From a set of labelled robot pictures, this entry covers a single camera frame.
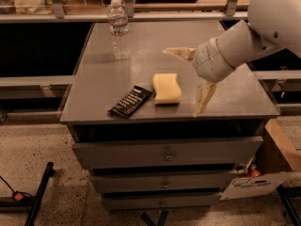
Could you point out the grey drawer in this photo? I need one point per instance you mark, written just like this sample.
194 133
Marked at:
161 181
161 201
166 152

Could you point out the black metal stand leg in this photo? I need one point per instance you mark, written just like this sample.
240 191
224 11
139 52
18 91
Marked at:
31 203

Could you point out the orange bottle in box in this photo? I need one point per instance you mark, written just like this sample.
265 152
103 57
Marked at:
253 171

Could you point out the cardboard box with label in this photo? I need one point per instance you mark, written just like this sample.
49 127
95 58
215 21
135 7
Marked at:
276 159

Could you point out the yellow sponge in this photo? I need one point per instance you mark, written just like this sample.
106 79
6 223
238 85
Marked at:
167 89

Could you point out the orange cable clip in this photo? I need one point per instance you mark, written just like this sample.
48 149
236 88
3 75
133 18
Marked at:
18 196

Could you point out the top grey drawer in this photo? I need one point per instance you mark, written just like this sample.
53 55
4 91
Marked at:
166 152

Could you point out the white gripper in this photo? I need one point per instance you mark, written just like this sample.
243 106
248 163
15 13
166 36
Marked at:
209 61

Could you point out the clear plastic water bottle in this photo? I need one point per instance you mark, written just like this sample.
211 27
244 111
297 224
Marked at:
119 30

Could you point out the bottom grey drawer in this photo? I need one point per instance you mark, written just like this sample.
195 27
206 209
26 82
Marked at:
161 201

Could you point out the middle grey drawer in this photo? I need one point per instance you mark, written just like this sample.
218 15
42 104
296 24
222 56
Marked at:
161 181

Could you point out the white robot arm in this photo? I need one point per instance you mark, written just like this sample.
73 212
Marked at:
271 25

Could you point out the grey drawer cabinet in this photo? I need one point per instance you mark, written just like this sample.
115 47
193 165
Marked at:
148 129

